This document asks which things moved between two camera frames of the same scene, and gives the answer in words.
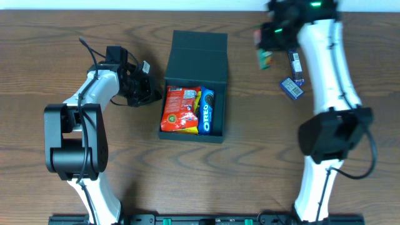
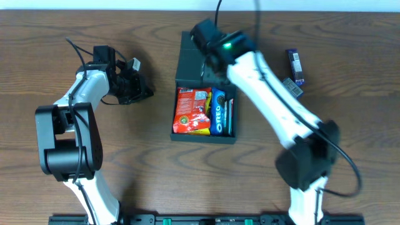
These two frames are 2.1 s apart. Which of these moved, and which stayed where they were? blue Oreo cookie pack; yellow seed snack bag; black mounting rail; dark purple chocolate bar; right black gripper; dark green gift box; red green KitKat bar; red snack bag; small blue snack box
Moved: dark green gift box; red snack bag; red green KitKat bar; right black gripper; blue Oreo cookie pack; yellow seed snack bag
Stayed: dark purple chocolate bar; small blue snack box; black mounting rail
